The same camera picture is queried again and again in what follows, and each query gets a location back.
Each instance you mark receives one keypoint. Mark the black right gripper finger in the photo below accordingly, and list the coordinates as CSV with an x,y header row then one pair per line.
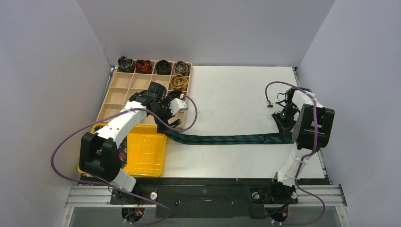
x,y
282,127
289,132

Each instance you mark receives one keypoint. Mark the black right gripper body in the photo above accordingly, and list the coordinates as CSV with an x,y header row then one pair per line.
x,y
282,120

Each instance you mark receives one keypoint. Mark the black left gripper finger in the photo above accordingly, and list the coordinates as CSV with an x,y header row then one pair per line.
x,y
163,128
174,123

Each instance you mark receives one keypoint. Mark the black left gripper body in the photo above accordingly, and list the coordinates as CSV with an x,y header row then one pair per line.
x,y
163,111

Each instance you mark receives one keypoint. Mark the green navy striped tie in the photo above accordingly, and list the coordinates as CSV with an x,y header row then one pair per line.
x,y
256,139

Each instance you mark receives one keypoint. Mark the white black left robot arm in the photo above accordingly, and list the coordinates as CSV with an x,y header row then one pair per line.
x,y
111,135

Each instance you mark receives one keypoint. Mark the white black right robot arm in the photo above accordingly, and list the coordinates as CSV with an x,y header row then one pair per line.
x,y
309,124

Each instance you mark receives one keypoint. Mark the rolled navy floral tie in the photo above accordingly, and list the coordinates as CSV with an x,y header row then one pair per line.
x,y
176,94

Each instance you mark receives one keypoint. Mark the yellow plastic tray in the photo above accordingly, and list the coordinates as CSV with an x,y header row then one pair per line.
x,y
146,152

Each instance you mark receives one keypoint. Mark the rolled yellow beetle tie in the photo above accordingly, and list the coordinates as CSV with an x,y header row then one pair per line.
x,y
179,82

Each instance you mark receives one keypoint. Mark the wooden compartment organizer box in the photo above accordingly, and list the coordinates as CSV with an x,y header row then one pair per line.
x,y
123,85

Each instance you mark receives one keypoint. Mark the rolled black gold tie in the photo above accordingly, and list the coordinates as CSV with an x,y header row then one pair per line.
x,y
163,67

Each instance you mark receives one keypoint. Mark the floral dark tie in tray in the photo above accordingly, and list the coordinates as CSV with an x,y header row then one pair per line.
x,y
123,152

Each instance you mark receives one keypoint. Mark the rolled grey patterned tie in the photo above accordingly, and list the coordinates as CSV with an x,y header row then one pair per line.
x,y
182,68

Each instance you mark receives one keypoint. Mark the rolled red black tie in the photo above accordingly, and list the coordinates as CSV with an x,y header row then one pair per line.
x,y
143,66

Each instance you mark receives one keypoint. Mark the rolled black grey tie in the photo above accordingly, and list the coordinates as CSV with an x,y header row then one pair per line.
x,y
126,65

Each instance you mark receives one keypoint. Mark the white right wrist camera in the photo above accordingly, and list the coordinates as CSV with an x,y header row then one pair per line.
x,y
278,107

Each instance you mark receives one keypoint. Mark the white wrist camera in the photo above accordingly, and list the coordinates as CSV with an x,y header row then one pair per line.
x,y
278,107
178,105

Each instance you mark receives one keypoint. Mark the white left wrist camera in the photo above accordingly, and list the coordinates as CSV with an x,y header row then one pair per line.
x,y
178,105

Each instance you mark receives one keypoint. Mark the aluminium black mounting rail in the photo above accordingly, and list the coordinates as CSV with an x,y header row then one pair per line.
x,y
218,198

